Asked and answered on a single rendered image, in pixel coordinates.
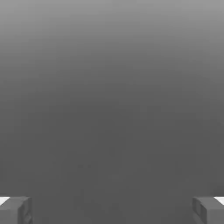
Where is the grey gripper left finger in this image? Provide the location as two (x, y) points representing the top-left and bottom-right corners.
(0, 196), (33, 224)

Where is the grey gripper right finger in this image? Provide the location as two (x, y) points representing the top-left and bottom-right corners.
(191, 196), (224, 224)

